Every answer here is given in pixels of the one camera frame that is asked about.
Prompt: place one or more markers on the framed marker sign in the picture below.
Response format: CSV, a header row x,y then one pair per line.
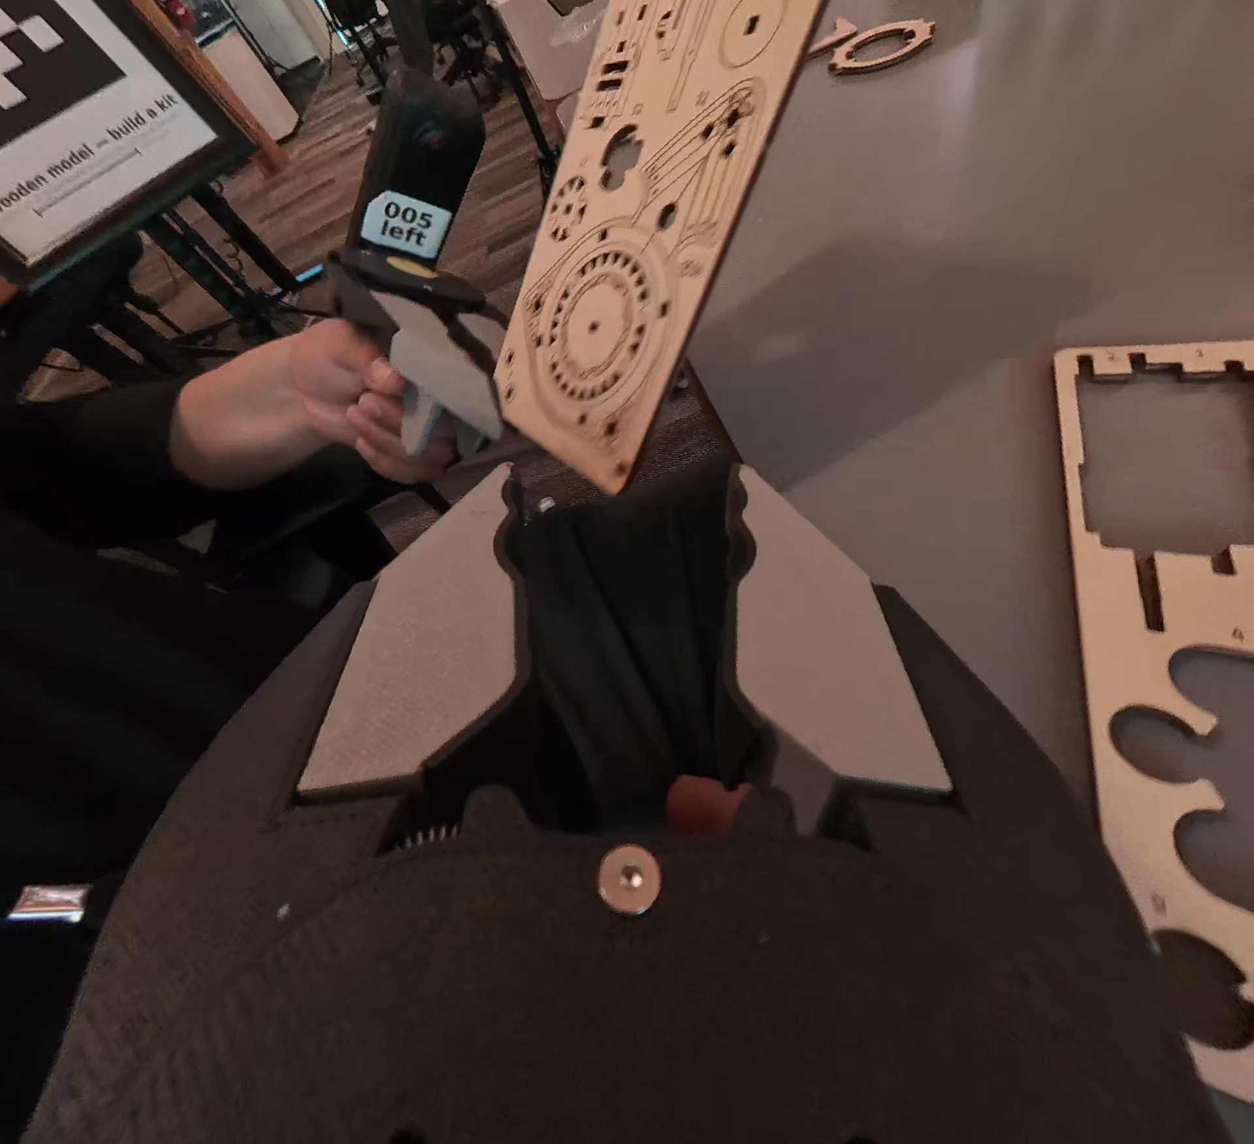
x,y
99,164

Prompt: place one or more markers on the person's left hand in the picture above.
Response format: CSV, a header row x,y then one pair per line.
x,y
294,400

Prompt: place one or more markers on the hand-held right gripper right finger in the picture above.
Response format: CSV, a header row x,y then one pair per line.
x,y
834,673

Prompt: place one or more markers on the large wooden parts sheet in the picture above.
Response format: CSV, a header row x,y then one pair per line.
x,y
795,56

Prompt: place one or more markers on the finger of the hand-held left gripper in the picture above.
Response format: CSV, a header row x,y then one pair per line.
x,y
441,370

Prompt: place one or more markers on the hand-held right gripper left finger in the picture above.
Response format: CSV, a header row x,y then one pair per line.
x,y
413,673

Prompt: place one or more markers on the wooden sheet with cloud cutouts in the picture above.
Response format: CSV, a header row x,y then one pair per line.
x,y
1112,634

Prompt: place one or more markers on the black easel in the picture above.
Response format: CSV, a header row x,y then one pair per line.
x,y
246,248

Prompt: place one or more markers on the person's dark-clothed body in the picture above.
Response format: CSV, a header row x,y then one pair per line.
x,y
147,723

